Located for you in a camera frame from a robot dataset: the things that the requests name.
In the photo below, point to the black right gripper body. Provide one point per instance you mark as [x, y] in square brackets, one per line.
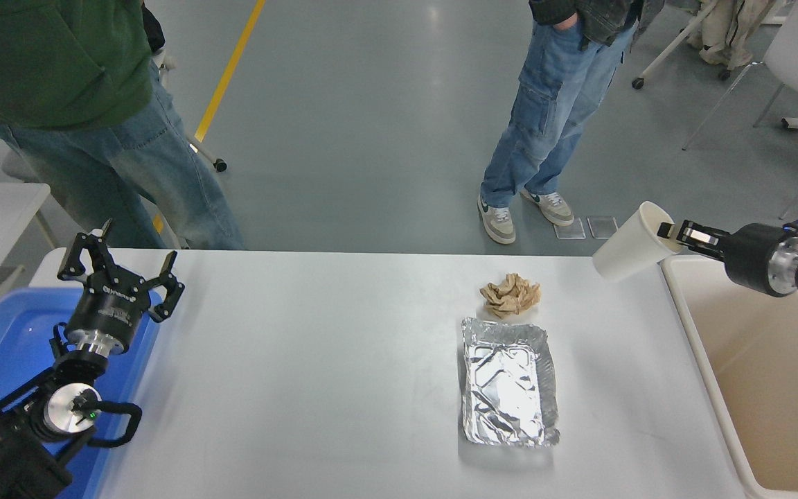
[752, 260]

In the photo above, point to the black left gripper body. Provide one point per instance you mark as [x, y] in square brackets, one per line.
[108, 308]

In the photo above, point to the white paper cup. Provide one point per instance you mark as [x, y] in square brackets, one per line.
[627, 249]

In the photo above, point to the silver foil tray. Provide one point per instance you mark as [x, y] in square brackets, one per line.
[506, 381]

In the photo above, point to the clear floor plate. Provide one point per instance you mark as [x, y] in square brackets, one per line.
[572, 230]
[604, 228]

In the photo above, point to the blue plastic tray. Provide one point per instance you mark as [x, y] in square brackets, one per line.
[4, 333]

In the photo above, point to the white rolling chair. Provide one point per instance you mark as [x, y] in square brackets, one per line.
[669, 48]
[201, 149]

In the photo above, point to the large pale bin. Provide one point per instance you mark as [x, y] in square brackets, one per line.
[780, 416]

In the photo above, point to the crumpled tan paper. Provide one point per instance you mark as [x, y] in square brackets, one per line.
[510, 296]

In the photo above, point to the beige jacket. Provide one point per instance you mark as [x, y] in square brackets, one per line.
[731, 31]

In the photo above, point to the person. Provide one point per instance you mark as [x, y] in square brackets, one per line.
[544, 104]
[25, 55]

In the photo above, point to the black backpack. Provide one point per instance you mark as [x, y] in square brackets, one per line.
[154, 31]

